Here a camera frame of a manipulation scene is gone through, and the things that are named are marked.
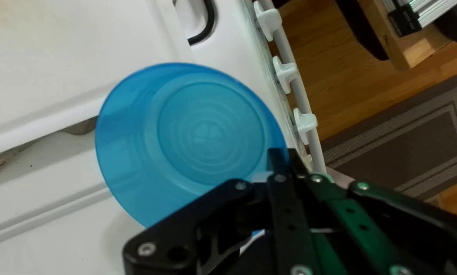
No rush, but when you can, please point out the robot mounting cart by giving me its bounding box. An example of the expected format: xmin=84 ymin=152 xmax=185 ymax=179
xmin=333 ymin=0 xmax=457 ymax=71

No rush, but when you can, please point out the black cast iron stove grate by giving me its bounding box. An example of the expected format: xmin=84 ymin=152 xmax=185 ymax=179
xmin=173 ymin=0 xmax=219 ymax=48

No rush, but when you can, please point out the white stove knob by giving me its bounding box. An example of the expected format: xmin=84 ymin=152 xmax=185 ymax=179
xmin=252 ymin=0 xmax=283 ymax=43
xmin=292 ymin=112 xmax=320 ymax=145
xmin=271 ymin=54 xmax=298 ymax=97

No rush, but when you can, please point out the white gas stove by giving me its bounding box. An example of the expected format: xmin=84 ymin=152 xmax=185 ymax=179
xmin=0 ymin=0 xmax=332 ymax=275

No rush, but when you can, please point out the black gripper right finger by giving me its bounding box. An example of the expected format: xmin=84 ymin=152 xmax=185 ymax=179
xmin=304 ymin=173 xmax=457 ymax=275

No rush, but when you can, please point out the blue plastic bowl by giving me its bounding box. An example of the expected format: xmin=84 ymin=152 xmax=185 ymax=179
xmin=95 ymin=61 xmax=291 ymax=229

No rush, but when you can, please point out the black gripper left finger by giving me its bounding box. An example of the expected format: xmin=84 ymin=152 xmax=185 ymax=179
xmin=123 ymin=147 xmax=312 ymax=275

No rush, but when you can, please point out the grey bordered floor rug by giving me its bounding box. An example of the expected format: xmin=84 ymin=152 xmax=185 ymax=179
xmin=321 ymin=75 xmax=457 ymax=202

